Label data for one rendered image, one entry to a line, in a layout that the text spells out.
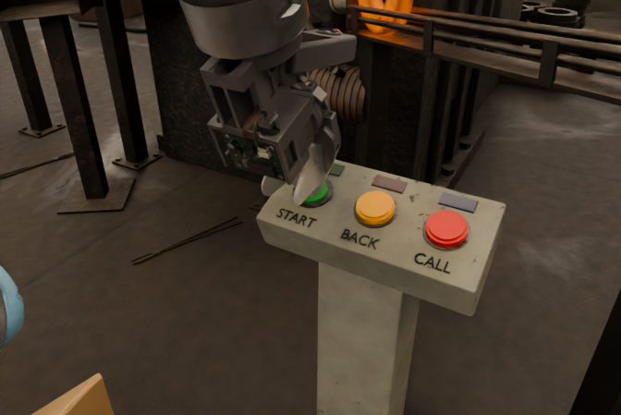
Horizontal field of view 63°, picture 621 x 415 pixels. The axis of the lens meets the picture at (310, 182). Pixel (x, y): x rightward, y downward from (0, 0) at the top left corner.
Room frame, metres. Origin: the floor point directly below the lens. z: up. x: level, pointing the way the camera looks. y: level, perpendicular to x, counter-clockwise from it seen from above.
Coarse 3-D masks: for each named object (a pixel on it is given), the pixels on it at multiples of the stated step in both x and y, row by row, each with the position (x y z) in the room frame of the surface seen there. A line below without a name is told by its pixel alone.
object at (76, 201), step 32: (0, 0) 1.46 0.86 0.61; (32, 0) 1.52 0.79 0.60; (64, 0) 1.52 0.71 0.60; (96, 0) 1.48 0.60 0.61; (64, 32) 1.40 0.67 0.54; (64, 64) 1.40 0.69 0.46; (64, 96) 1.39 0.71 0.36; (96, 160) 1.40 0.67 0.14; (96, 192) 1.40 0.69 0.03; (128, 192) 1.43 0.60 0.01
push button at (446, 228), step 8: (432, 216) 0.41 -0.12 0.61; (440, 216) 0.41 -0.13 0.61; (448, 216) 0.41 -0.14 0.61; (456, 216) 0.41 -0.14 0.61; (432, 224) 0.40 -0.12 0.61; (440, 224) 0.40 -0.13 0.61; (448, 224) 0.40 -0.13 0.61; (456, 224) 0.40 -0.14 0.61; (464, 224) 0.40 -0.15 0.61; (432, 232) 0.40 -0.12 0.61; (440, 232) 0.39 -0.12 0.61; (448, 232) 0.39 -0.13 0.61; (456, 232) 0.39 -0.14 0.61; (464, 232) 0.39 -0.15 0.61; (432, 240) 0.39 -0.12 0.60; (440, 240) 0.39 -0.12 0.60; (448, 240) 0.39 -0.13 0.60; (456, 240) 0.39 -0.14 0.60
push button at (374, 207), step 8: (368, 192) 0.45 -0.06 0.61; (376, 192) 0.45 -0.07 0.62; (384, 192) 0.45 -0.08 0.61; (360, 200) 0.45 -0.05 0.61; (368, 200) 0.44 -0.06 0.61; (376, 200) 0.44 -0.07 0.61; (384, 200) 0.44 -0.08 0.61; (392, 200) 0.44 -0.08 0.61; (360, 208) 0.44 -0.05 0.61; (368, 208) 0.43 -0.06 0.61; (376, 208) 0.43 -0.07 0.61; (384, 208) 0.43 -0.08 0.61; (392, 208) 0.43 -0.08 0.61; (360, 216) 0.43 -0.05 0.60; (368, 216) 0.43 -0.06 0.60; (376, 216) 0.42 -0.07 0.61; (384, 216) 0.42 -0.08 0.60; (376, 224) 0.42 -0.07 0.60
